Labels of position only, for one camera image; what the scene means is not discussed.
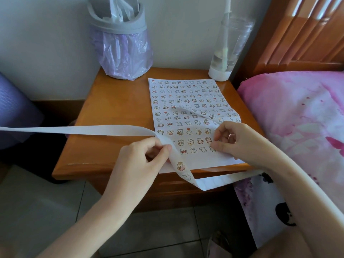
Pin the person's right hand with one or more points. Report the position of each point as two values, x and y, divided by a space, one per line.
247 145

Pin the person's right forearm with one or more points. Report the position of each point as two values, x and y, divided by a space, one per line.
314 204

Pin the person's leg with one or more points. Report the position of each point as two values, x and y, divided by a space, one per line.
282 245

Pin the pink slipper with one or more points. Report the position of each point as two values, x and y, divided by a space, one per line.
219 245

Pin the purple plastic bin bag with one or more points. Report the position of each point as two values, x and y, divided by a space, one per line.
123 56

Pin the white backing scraps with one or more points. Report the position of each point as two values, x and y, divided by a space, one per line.
118 8

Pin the wooden nightstand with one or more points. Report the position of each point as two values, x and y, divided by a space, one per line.
107 104

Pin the pink floral bedding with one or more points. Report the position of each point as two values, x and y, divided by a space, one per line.
303 110

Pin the person's left hand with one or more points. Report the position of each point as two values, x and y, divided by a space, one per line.
134 174

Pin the wooden bed headboard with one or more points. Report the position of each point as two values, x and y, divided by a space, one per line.
295 42

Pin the white paper sheet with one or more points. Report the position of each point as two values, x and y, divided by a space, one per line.
158 83

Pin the white straw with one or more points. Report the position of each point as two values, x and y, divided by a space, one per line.
228 3

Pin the clear cup with white base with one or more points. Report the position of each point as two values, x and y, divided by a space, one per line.
219 75

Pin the long white sticker strip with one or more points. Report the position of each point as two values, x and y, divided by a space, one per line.
80 130

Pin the rows of stuck cartoon stickers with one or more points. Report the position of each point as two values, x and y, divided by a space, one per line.
185 91

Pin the person's left forearm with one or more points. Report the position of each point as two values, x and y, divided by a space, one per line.
83 231

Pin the purple rolled mat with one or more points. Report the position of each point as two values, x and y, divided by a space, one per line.
16 112

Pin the grey trash bin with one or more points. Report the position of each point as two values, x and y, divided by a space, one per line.
118 27

